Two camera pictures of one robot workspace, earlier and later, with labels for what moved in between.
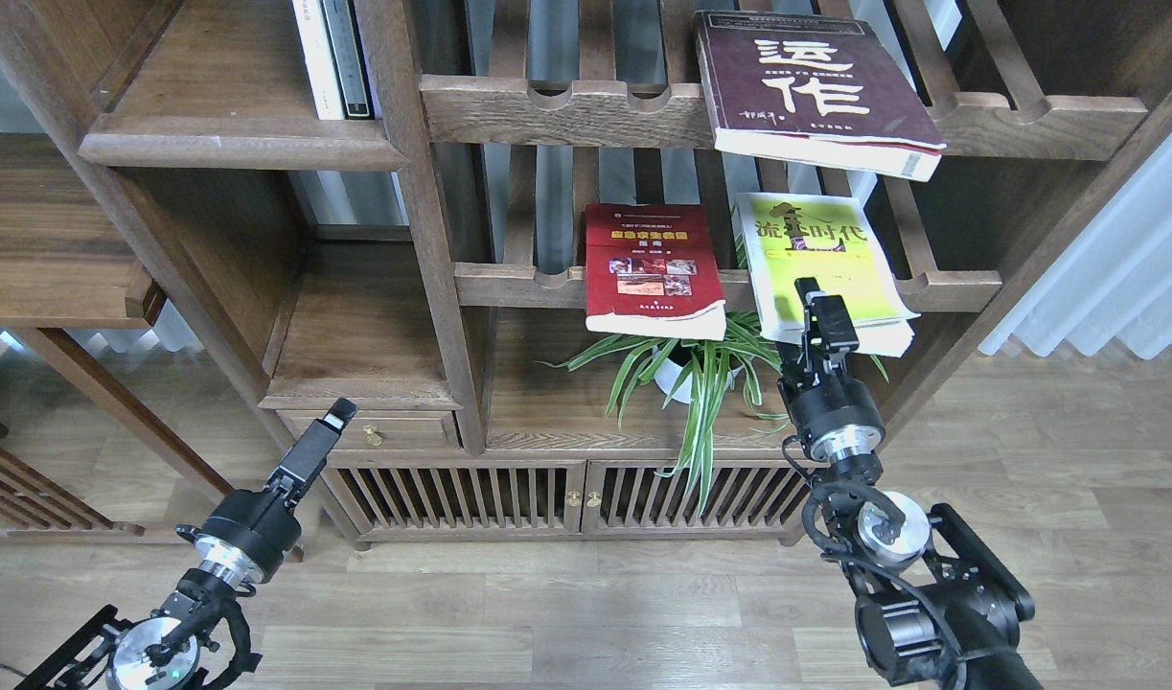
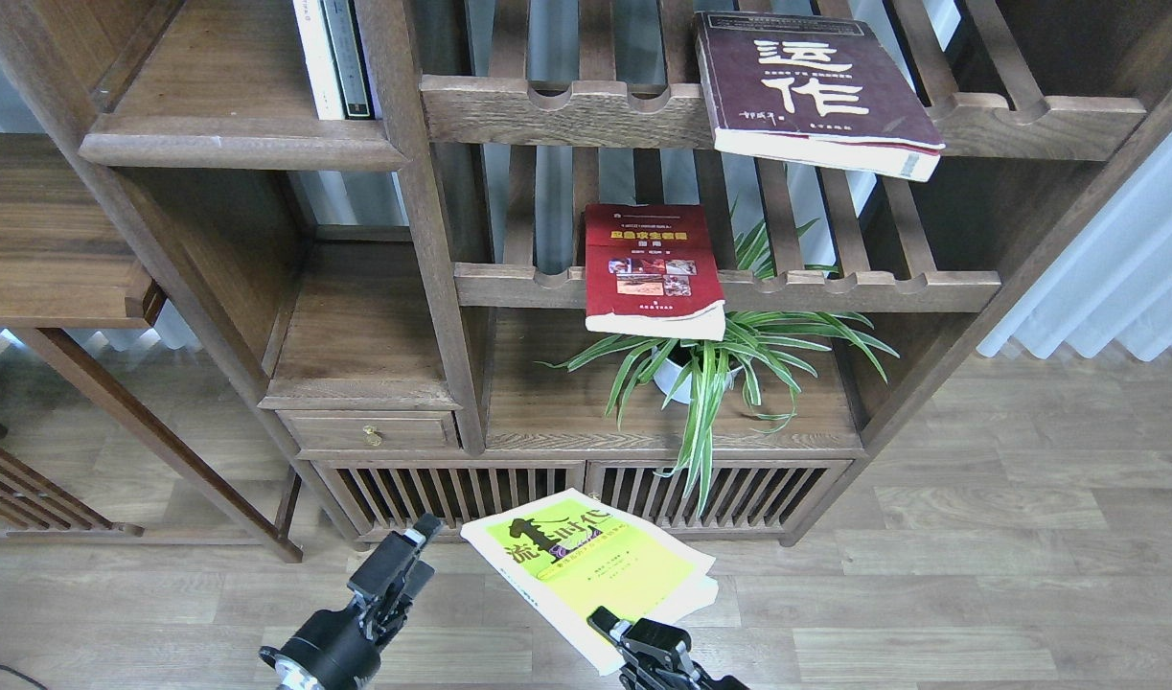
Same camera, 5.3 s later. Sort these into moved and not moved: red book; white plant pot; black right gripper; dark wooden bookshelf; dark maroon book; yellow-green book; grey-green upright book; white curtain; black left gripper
Moved: black left gripper; yellow-green book; black right gripper
Not moved: white curtain; dark maroon book; red book; dark wooden bookshelf; grey-green upright book; white plant pot
